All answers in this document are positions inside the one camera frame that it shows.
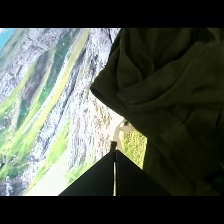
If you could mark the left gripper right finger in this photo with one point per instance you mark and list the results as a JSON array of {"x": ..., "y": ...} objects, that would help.
[{"x": 133, "y": 181}]

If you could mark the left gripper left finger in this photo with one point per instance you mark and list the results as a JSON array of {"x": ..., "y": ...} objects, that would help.
[{"x": 100, "y": 181}]

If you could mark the dark green garment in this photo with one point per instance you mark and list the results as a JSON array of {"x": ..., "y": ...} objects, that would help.
[{"x": 173, "y": 100}]

